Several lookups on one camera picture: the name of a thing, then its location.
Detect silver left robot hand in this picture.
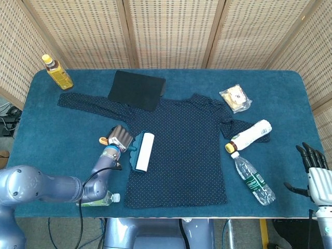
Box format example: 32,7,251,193
106,124,134,153

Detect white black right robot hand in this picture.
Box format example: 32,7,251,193
284,142,332,207

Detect teal white lint roller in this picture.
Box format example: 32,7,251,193
98,131,156,173

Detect dark blue polka-dot shirt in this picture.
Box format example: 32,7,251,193
57,92,272,210

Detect black folded cloth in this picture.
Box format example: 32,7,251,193
107,70,167,113

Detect teal table cover cloth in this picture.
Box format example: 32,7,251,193
0,68,325,220

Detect black object under table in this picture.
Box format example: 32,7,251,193
273,219,316,249

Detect clear bottle light green label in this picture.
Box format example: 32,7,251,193
76,191,121,208

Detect clear bottle dark green label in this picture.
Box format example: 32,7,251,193
230,151,276,206

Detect white bottle yellow cap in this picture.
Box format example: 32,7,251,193
224,119,272,154

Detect yellow tea bottle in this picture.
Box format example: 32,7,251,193
41,54,74,91

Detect blue-grey robot torso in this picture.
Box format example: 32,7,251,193
103,217,216,249

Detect black floor equipment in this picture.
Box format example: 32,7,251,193
0,105,21,137

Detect woven wooden folding screen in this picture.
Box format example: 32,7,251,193
0,0,332,167

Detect brown floor object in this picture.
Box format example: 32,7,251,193
0,149,10,171

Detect clear bag of biscuits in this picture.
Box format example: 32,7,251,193
219,84,253,114

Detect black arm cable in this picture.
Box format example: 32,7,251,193
77,160,122,249

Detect yellow post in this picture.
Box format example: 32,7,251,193
260,219,269,246

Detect blue floor cables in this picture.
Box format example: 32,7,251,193
48,217,107,249

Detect blue hanging cable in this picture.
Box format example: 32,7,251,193
224,219,231,249

